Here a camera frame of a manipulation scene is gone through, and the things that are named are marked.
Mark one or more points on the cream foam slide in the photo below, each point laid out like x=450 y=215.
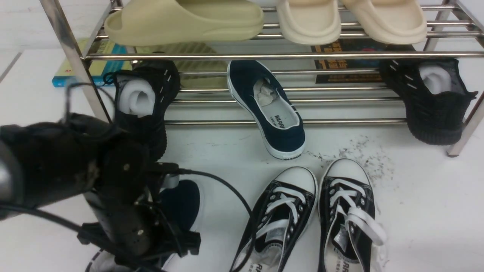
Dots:
x=395 y=22
x=309 y=22

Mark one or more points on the green blue book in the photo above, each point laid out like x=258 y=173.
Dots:
x=98 y=68

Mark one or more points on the cream foam slide left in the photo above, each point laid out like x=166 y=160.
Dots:
x=309 y=22

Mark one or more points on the pale yellow slide lower shelf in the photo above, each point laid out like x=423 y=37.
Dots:
x=195 y=66

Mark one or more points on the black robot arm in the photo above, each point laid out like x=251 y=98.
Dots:
x=47 y=162

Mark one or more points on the navy slip-on shoe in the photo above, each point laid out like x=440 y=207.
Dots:
x=255 y=88
x=184 y=204

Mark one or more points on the black white canvas sneaker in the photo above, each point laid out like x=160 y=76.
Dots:
x=282 y=212
x=351 y=239

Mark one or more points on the cream foam slide right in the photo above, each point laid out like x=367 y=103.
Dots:
x=395 y=22

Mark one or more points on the pale yellow foam slide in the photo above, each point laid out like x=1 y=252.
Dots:
x=161 y=22

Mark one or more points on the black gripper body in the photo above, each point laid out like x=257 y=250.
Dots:
x=127 y=203

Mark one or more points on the black white canvas sneaker right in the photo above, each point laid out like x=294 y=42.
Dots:
x=351 y=239

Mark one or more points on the black knit sneaker left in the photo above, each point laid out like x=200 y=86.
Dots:
x=142 y=97

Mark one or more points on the black knit sneaker right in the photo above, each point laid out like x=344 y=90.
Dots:
x=434 y=94

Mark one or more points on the black white canvas sneaker left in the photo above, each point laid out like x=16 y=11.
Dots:
x=282 y=212

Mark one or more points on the steel shoe rack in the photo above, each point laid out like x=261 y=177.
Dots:
x=81 y=62

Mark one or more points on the black knit sneaker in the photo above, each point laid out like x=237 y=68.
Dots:
x=434 y=94
x=142 y=97

